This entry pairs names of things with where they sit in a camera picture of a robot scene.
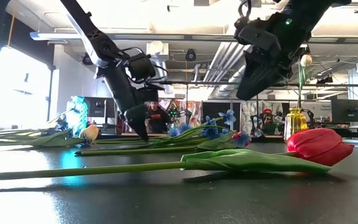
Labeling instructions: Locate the white leaf-print curtain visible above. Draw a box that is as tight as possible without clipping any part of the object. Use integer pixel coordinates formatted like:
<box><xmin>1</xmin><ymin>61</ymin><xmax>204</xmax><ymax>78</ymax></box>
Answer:
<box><xmin>241</xmin><ymin>101</ymin><xmax>287</xmax><ymax>136</ymax></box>

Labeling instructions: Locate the person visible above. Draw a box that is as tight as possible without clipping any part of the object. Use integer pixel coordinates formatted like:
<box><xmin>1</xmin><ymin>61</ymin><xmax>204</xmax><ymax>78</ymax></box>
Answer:
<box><xmin>144</xmin><ymin>101</ymin><xmax>171</xmax><ymax>134</ymax></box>
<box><xmin>260</xmin><ymin>108</ymin><xmax>277</xmax><ymax>135</ymax></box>

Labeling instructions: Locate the white ceiling unit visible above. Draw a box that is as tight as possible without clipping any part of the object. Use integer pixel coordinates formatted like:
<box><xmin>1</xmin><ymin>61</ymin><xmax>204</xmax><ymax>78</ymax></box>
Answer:
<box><xmin>146</xmin><ymin>40</ymin><xmax>170</xmax><ymax>63</ymax></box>

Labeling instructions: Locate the overhead aluminium beam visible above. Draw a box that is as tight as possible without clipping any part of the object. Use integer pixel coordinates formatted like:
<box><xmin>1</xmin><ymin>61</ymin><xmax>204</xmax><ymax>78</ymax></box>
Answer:
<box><xmin>29</xmin><ymin>32</ymin><xmax>358</xmax><ymax>44</ymax></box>

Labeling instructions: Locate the blue textured glass vase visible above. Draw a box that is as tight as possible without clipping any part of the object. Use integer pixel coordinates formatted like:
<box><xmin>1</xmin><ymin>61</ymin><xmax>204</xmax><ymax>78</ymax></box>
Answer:
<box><xmin>65</xmin><ymin>95</ymin><xmax>89</xmax><ymax>138</ymax></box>

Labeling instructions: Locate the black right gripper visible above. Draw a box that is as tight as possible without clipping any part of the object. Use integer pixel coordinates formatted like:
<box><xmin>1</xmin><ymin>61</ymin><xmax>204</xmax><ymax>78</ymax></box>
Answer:
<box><xmin>236</xmin><ymin>17</ymin><xmax>311</xmax><ymax>101</ymax></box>

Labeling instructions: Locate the yellow glass vase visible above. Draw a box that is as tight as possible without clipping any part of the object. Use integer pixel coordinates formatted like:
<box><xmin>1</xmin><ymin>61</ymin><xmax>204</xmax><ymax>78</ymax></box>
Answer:
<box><xmin>283</xmin><ymin>107</ymin><xmax>308</xmax><ymax>141</ymax></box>

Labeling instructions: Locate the black partition panel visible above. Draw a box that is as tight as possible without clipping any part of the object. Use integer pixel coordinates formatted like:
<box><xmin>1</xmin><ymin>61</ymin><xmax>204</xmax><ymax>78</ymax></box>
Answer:
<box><xmin>202</xmin><ymin>101</ymin><xmax>242</xmax><ymax>138</ymax></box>

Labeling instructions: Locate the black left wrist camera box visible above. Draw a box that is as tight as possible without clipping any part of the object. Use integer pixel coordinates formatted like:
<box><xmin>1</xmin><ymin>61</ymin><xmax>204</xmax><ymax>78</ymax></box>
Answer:
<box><xmin>128</xmin><ymin>52</ymin><xmax>157</xmax><ymax>83</ymax></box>

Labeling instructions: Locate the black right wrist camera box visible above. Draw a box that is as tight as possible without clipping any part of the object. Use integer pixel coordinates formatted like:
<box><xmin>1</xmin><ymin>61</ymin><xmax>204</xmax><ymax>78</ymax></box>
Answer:
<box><xmin>234</xmin><ymin>17</ymin><xmax>282</xmax><ymax>57</ymax></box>

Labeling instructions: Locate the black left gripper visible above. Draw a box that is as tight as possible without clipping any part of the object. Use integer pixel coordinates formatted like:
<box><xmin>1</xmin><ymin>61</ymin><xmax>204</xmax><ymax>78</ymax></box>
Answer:
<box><xmin>95</xmin><ymin>63</ymin><xmax>167</xmax><ymax>141</ymax></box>

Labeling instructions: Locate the overhead camera mount bar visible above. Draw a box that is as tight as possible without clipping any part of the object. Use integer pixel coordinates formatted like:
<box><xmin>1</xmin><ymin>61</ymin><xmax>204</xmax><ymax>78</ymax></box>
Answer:
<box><xmin>331</xmin><ymin>1</ymin><xmax>358</xmax><ymax>14</ymax></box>

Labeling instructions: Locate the white artificial tulip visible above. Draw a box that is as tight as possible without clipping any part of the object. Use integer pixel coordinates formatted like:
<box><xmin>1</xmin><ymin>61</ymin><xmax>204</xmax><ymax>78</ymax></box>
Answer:
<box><xmin>26</xmin><ymin>124</ymin><xmax>101</xmax><ymax>147</ymax></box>
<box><xmin>296</xmin><ymin>54</ymin><xmax>318</xmax><ymax>110</ymax></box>

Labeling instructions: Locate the silver ceiling duct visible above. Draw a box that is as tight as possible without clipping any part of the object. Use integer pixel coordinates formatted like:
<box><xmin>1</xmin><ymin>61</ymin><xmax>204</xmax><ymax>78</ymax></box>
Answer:
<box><xmin>203</xmin><ymin>42</ymin><xmax>254</xmax><ymax>100</ymax></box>

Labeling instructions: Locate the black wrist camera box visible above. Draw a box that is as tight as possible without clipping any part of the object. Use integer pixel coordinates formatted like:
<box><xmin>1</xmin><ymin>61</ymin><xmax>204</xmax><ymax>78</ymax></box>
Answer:
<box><xmin>128</xmin><ymin>52</ymin><xmax>157</xmax><ymax>83</ymax></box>
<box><xmin>234</xmin><ymin>17</ymin><xmax>282</xmax><ymax>57</ymax></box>

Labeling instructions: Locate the black ceiling speaker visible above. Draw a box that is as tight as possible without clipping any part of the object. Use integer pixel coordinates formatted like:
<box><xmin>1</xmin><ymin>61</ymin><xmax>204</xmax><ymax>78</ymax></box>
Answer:
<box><xmin>185</xmin><ymin>49</ymin><xmax>198</xmax><ymax>62</ymax></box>

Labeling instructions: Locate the colourful patterned curtain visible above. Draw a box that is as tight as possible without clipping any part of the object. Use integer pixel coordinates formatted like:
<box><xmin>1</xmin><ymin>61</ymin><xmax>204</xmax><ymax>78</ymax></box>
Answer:
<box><xmin>160</xmin><ymin>99</ymin><xmax>203</xmax><ymax>128</ymax></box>

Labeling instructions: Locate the black computer monitor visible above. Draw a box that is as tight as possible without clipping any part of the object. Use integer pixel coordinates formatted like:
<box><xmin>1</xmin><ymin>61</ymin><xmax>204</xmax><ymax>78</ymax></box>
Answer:
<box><xmin>87</xmin><ymin>96</ymin><xmax>117</xmax><ymax>118</ymax></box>
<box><xmin>331</xmin><ymin>98</ymin><xmax>358</xmax><ymax>123</ymax></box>

